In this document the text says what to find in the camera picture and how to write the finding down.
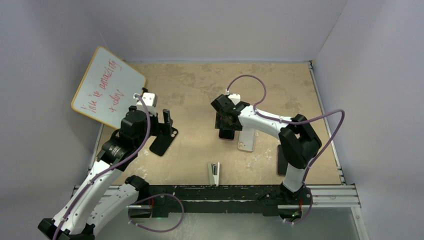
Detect purple smartphone black screen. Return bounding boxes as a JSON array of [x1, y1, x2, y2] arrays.
[[218, 128, 235, 141]]

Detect white phone case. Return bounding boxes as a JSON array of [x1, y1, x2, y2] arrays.
[[237, 127, 256, 152]]

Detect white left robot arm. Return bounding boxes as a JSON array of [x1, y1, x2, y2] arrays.
[[37, 106, 178, 240]]

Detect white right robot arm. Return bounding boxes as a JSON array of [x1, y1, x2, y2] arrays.
[[211, 94, 322, 204]]

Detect black phone case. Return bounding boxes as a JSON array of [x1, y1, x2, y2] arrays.
[[149, 127, 179, 157]]

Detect white stapler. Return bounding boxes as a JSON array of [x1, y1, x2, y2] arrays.
[[207, 162, 221, 187]]

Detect yellow framed whiteboard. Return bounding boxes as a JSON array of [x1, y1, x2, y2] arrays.
[[71, 46, 146, 129]]

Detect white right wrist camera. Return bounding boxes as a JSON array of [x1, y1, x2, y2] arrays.
[[227, 93, 241, 105]]

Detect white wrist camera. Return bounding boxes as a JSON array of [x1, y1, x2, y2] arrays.
[[227, 93, 241, 105], [133, 92, 158, 117]]

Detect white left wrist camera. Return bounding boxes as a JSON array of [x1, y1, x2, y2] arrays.
[[133, 92, 158, 117]]

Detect black aluminium mounting rail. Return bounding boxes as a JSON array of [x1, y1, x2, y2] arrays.
[[89, 185, 360, 221]]

